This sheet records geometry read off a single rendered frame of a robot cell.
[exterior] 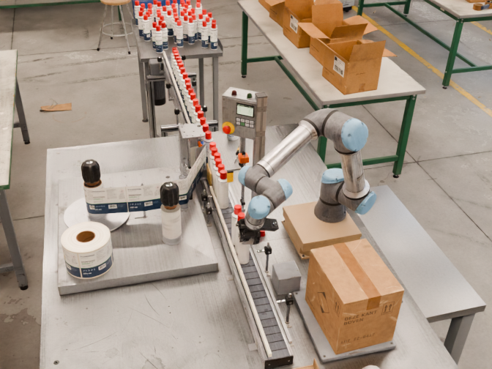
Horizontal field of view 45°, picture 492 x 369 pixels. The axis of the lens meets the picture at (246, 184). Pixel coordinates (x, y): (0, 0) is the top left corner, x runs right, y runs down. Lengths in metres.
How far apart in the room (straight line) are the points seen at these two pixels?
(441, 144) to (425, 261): 2.73
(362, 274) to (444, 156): 3.15
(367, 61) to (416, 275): 1.93
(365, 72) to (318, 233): 1.83
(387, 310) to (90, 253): 1.18
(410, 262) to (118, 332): 1.31
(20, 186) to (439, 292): 3.24
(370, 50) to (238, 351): 2.51
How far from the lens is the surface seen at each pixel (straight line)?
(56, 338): 2.47
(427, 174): 5.01
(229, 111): 2.63
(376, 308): 2.25
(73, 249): 2.53
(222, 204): 2.89
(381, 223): 3.00
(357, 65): 4.24
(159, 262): 2.63
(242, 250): 2.55
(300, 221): 2.78
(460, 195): 4.85
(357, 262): 2.31
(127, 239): 2.76
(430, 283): 2.74
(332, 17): 4.91
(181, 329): 2.42
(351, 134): 2.31
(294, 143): 2.33
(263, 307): 2.43
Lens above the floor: 2.64
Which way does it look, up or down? 35 degrees down
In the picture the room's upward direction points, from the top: 2 degrees clockwise
